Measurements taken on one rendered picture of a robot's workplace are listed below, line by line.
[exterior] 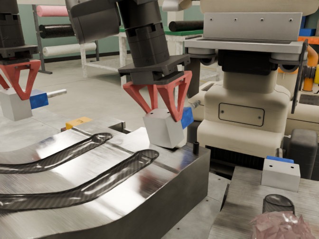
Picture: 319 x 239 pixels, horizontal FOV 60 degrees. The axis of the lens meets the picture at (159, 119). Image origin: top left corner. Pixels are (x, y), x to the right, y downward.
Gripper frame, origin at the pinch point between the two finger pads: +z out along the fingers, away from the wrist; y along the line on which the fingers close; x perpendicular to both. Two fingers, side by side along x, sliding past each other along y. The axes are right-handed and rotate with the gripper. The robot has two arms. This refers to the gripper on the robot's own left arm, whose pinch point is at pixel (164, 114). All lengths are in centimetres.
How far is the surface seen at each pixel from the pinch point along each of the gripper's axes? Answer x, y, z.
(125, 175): -11.9, 0.7, 4.1
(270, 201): -1.1, 17.0, 11.6
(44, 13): 260, -489, -56
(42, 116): 3, -54, 6
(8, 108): -13.8, -26.7, -5.6
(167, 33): 243, -194, 14
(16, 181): -23.3, -5.0, -1.2
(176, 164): -5.8, 5.5, 5.0
